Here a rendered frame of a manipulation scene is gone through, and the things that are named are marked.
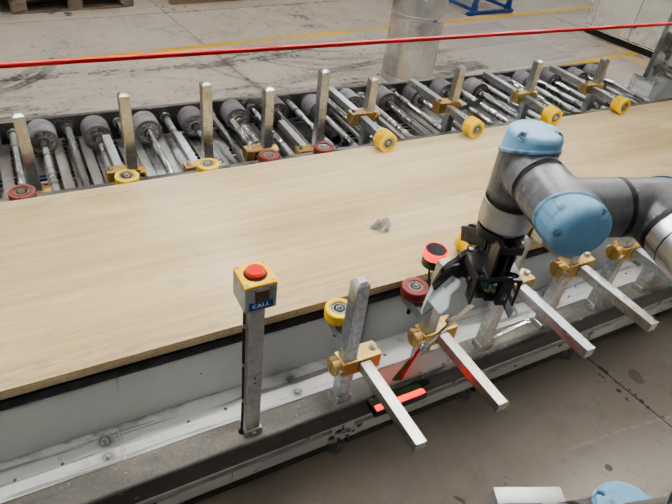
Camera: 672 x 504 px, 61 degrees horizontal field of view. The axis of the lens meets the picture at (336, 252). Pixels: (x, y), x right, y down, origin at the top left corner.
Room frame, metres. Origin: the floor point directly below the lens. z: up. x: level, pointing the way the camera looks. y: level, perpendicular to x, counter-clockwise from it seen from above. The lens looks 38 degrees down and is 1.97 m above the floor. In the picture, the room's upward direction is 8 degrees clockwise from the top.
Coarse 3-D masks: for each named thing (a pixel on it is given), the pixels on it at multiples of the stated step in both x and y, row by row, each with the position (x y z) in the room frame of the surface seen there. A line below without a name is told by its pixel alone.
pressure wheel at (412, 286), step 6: (402, 282) 1.27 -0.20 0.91; (408, 282) 1.27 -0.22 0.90; (414, 282) 1.27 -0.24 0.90; (420, 282) 1.28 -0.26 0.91; (402, 288) 1.25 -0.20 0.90; (408, 288) 1.24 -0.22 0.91; (414, 288) 1.25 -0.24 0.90; (420, 288) 1.25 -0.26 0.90; (426, 288) 1.25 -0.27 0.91; (402, 294) 1.24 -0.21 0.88; (408, 294) 1.22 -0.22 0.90; (414, 294) 1.22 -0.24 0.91; (420, 294) 1.22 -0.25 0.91; (426, 294) 1.24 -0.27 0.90; (408, 300) 1.22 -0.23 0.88; (414, 300) 1.22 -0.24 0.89; (420, 300) 1.22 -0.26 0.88; (408, 312) 1.25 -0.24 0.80
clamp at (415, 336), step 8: (440, 320) 1.17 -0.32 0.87; (416, 328) 1.13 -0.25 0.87; (440, 328) 1.14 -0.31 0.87; (448, 328) 1.14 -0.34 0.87; (456, 328) 1.15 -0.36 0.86; (408, 336) 1.12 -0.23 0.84; (416, 336) 1.10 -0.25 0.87; (424, 336) 1.10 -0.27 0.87; (432, 336) 1.11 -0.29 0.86; (416, 344) 1.09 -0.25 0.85; (432, 344) 1.11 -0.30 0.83
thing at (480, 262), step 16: (480, 224) 0.69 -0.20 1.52; (496, 240) 0.66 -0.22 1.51; (512, 240) 0.67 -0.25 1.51; (464, 256) 0.71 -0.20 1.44; (480, 256) 0.70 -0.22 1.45; (496, 256) 0.65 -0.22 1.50; (512, 256) 0.67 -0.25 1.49; (464, 272) 0.70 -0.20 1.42; (480, 272) 0.66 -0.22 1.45; (496, 272) 0.66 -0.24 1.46; (512, 272) 0.67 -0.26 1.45; (480, 288) 0.66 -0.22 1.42; (496, 288) 0.66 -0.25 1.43; (496, 304) 0.65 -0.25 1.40; (512, 304) 0.65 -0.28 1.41
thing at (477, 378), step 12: (420, 312) 1.20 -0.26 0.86; (444, 336) 1.12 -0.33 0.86; (444, 348) 1.09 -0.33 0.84; (456, 348) 1.08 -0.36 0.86; (456, 360) 1.05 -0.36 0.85; (468, 360) 1.04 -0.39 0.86; (468, 372) 1.01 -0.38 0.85; (480, 372) 1.01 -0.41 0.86; (480, 384) 0.97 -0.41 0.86; (492, 384) 0.97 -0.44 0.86; (492, 396) 0.93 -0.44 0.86; (492, 408) 0.92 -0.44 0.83; (504, 408) 0.92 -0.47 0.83
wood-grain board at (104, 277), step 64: (576, 128) 2.56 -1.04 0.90; (640, 128) 2.67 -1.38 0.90; (128, 192) 1.53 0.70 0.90; (192, 192) 1.58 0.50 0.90; (256, 192) 1.64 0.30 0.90; (320, 192) 1.69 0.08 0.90; (384, 192) 1.75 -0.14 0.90; (448, 192) 1.82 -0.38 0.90; (0, 256) 1.14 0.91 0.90; (64, 256) 1.18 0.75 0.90; (128, 256) 1.22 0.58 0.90; (192, 256) 1.26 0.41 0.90; (256, 256) 1.30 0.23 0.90; (320, 256) 1.34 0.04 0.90; (384, 256) 1.38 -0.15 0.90; (448, 256) 1.43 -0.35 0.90; (0, 320) 0.92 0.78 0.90; (64, 320) 0.95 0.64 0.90; (128, 320) 0.98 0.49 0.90; (192, 320) 1.01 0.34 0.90; (0, 384) 0.74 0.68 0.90
